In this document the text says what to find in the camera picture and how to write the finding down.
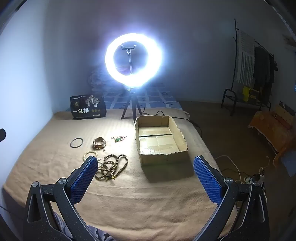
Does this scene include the brown leather bracelet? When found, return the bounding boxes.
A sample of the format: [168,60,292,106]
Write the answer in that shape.
[92,137,107,150]

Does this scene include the white power strip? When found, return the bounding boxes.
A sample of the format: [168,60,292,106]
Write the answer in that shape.
[243,176,264,186]

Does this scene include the dark hanging clothes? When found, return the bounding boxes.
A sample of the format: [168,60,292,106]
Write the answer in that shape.
[253,46,278,102]

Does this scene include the orange cloth covered table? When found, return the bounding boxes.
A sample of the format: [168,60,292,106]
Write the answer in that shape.
[248,101,296,167]

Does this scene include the black power cable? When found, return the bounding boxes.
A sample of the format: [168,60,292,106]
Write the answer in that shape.
[141,107,202,136]

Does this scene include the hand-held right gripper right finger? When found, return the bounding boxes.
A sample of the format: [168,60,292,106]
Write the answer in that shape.
[193,155,270,241]

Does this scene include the floral pillow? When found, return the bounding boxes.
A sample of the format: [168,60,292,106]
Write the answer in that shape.
[88,67,109,95]

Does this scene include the black printed snack bag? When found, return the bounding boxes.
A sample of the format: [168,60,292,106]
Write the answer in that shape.
[70,94,107,120]

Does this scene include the bright ring light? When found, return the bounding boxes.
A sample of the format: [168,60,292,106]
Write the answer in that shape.
[105,33,165,90]

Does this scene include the black tripod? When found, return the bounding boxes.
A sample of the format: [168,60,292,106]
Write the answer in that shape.
[121,88,143,124]

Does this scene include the white bead bracelet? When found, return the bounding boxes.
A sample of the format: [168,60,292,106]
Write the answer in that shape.
[83,151,102,163]

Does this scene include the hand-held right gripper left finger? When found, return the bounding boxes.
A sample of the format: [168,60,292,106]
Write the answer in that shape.
[23,155,99,241]

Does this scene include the striped white towel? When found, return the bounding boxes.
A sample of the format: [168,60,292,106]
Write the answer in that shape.
[235,30,256,85]

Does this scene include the cardboard box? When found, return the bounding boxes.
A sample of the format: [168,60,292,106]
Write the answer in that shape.
[134,115,188,165]

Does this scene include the black clothes rack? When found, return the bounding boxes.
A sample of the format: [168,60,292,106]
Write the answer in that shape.
[230,19,278,116]

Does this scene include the tan blanket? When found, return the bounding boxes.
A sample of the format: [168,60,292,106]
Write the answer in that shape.
[2,109,238,235]

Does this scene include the blue patterned bedsheet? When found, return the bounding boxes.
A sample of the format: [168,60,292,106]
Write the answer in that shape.
[102,83,183,112]

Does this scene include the yellow box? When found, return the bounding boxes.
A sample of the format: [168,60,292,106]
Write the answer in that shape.
[242,86,259,103]

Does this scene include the white cable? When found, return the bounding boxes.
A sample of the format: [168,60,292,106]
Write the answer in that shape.
[215,155,271,184]

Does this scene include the long red box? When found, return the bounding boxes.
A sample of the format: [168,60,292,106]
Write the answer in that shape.
[272,111,292,129]

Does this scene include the brown bead necklace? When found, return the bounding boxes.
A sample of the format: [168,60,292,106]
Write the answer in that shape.
[95,154,128,181]

